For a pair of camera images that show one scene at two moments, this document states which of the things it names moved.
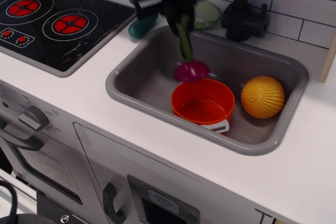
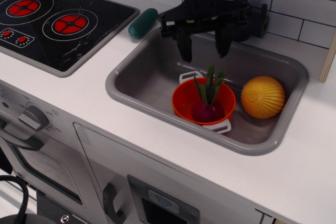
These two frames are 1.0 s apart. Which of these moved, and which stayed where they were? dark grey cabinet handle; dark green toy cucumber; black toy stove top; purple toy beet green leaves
Moved: purple toy beet green leaves
Stayed: dark grey cabinet handle; black toy stove top; dark green toy cucumber
